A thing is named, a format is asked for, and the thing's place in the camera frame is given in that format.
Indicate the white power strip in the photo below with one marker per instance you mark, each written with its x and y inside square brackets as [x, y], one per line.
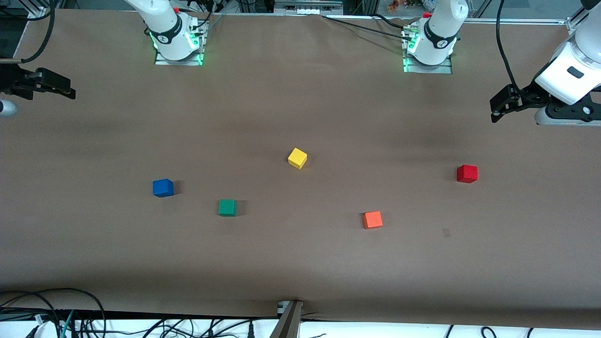
[307, 7]

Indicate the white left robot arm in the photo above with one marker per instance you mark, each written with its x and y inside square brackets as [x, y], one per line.
[439, 28]

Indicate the blue wooden block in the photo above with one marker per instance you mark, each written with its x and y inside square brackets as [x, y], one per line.
[163, 188]

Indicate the red wooden block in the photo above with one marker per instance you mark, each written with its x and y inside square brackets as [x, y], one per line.
[467, 173]

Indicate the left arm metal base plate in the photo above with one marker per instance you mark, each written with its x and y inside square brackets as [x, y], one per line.
[427, 69]

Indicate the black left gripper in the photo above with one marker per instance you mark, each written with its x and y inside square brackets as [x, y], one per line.
[526, 97]

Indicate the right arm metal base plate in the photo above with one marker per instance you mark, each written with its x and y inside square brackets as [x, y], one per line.
[177, 62]

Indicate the yellow wooden block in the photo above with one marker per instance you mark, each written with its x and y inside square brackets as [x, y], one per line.
[297, 158]

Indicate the brown table cover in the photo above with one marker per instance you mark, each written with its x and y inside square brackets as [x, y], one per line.
[300, 263]

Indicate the green wooden block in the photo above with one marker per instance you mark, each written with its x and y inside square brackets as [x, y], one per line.
[227, 208]

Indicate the metal camera stand bracket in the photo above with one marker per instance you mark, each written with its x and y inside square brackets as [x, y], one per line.
[287, 321]

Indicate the orange wooden block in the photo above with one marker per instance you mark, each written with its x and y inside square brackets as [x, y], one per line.
[373, 220]

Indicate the aluminium frame rail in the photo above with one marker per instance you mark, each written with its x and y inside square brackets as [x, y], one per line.
[516, 21]

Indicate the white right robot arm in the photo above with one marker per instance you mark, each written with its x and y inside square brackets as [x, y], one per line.
[166, 23]

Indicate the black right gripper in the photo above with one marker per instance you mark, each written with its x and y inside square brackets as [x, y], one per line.
[13, 80]

